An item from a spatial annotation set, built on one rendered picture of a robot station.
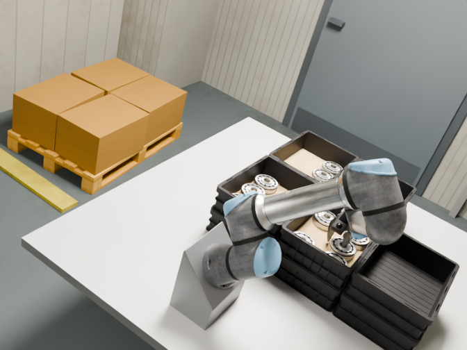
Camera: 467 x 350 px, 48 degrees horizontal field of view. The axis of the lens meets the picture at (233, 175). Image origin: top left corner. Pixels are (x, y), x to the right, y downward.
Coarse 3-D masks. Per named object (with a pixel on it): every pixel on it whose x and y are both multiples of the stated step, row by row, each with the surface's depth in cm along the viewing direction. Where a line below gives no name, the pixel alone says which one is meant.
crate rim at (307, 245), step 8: (288, 224) 194; (288, 232) 189; (296, 240) 188; (304, 240) 187; (304, 248) 187; (312, 248) 186; (368, 248) 193; (320, 256) 185; (328, 256) 183; (360, 256) 188; (336, 264) 182; (344, 264) 182; (344, 272) 181
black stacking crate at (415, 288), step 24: (408, 240) 206; (384, 264) 204; (408, 264) 208; (432, 264) 204; (360, 288) 181; (384, 288) 192; (408, 288) 196; (432, 288) 199; (384, 312) 178; (432, 312) 175; (408, 336) 176
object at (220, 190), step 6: (264, 156) 229; (270, 156) 230; (258, 162) 223; (282, 162) 228; (246, 168) 217; (288, 168) 226; (234, 174) 211; (240, 174) 213; (300, 174) 224; (228, 180) 207; (312, 180) 223; (222, 192) 200; (228, 192) 200; (228, 198) 200; (282, 222) 193; (276, 228) 192
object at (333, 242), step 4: (332, 240) 203; (336, 240) 203; (340, 240) 204; (332, 244) 201; (336, 244) 201; (352, 244) 204; (332, 248) 200; (336, 248) 200; (340, 248) 200; (352, 248) 202; (340, 252) 198; (344, 252) 199; (348, 252) 200; (352, 252) 200
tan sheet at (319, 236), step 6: (312, 216) 218; (306, 222) 214; (312, 222) 215; (300, 228) 209; (306, 228) 210; (312, 228) 211; (318, 228) 212; (312, 234) 208; (318, 234) 209; (324, 234) 210; (336, 234) 212; (342, 234) 213; (318, 240) 206; (324, 240) 207; (318, 246) 203; (324, 246) 204; (360, 252) 206; (354, 258) 202; (348, 264) 199
